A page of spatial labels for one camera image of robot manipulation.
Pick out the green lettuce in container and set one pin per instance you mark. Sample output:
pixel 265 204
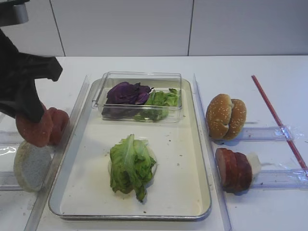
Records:
pixel 157 105

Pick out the sesame bun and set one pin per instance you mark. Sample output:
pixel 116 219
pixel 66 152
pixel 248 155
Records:
pixel 218 115
pixel 238 119

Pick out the rear meat patty slices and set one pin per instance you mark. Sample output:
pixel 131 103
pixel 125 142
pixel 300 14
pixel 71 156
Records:
pixel 242 178

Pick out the white bun half left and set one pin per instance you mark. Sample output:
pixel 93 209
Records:
pixel 30 166

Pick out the right sesame bun top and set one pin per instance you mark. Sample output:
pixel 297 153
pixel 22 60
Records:
pixel 238 119

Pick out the bottom bun under lettuce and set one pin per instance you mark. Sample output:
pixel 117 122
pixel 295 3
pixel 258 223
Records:
pixel 154 166

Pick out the green lettuce leaf on bun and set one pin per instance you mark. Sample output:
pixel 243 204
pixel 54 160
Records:
pixel 130 166

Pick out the front meat patty slice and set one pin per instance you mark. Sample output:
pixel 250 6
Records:
pixel 226 163

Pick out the clear rail right of tray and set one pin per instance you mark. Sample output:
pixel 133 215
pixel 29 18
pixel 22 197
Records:
pixel 218 192

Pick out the left sesame bun top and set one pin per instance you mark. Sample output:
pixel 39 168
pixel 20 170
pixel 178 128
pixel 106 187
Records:
pixel 218 115

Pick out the clear rail left of tray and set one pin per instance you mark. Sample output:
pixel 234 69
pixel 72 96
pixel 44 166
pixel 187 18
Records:
pixel 58 154

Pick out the clear holder upper right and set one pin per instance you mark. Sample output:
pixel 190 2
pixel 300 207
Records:
pixel 265 134

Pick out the red plastic rail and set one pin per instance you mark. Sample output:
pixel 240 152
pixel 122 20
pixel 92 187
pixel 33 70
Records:
pixel 291 144

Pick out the black gloved hand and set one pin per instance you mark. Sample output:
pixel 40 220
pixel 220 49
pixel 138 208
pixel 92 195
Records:
pixel 18 72

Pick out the clear rail of tray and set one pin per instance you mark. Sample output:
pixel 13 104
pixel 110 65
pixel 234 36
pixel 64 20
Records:
pixel 58 154
pixel 218 192

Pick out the clear plastic container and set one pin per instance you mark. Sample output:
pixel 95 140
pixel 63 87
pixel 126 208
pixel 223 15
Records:
pixel 156 81

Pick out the clear holder upper left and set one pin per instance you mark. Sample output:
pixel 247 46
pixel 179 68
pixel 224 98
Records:
pixel 8 138

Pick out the purple cabbage leaves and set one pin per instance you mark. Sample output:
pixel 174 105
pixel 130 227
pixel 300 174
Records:
pixel 124 94

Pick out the clear holder lower right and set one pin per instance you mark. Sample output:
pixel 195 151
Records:
pixel 281 179

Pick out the cream metal tray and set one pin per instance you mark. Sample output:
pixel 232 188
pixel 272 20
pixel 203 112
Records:
pixel 178 191

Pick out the clear holder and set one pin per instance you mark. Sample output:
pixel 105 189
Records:
pixel 281 179
pixel 265 134
pixel 8 138

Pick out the white cheese piece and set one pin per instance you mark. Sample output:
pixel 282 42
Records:
pixel 254 163

